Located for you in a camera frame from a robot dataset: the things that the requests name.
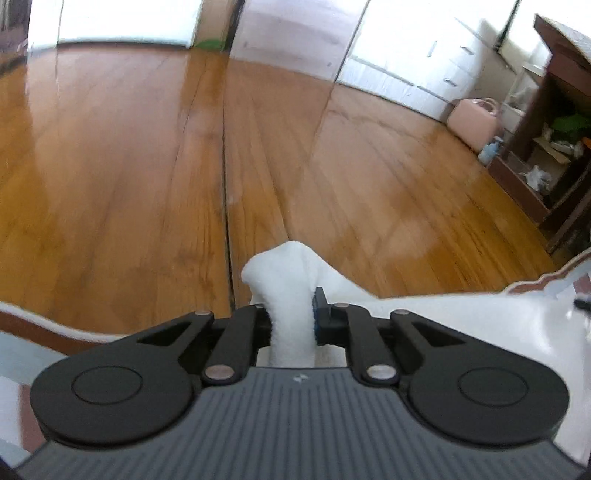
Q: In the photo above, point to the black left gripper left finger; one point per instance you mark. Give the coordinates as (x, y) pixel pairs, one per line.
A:
(248, 330)

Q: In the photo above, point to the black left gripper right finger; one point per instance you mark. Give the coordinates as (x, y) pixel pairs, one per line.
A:
(352, 328)

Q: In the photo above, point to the white fleece zip jacket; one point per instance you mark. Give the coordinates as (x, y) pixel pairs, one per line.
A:
(535, 324)

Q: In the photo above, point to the striped pink grey rug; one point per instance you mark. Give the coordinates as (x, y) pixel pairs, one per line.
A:
(82, 405)

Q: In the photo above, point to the pink case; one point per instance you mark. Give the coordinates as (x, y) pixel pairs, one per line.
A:
(476, 122)

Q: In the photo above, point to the dark wooden shelf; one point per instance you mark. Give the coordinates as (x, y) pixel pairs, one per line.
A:
(545, 166)

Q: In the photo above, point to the white drawer cabinet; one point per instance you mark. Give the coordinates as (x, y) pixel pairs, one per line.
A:
(425, 68)

